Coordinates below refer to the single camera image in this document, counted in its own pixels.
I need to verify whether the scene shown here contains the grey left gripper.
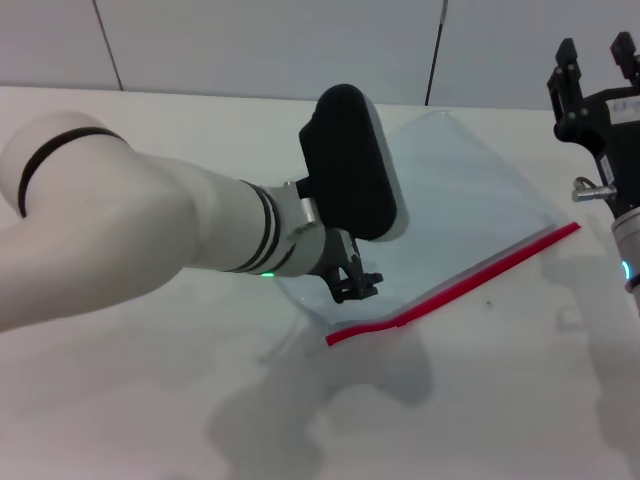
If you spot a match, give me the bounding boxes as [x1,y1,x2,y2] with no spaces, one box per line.
[308,227,385,306]

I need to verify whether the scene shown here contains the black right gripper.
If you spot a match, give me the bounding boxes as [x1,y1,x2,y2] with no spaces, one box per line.
[546,30,640,221]

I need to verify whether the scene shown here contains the transparent document bag red zip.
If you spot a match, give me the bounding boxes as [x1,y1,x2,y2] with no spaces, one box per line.
[275,109,583,347]

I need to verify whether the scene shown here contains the black white wrist camera box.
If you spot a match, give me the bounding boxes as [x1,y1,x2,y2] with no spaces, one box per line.
[298,83,410,245]

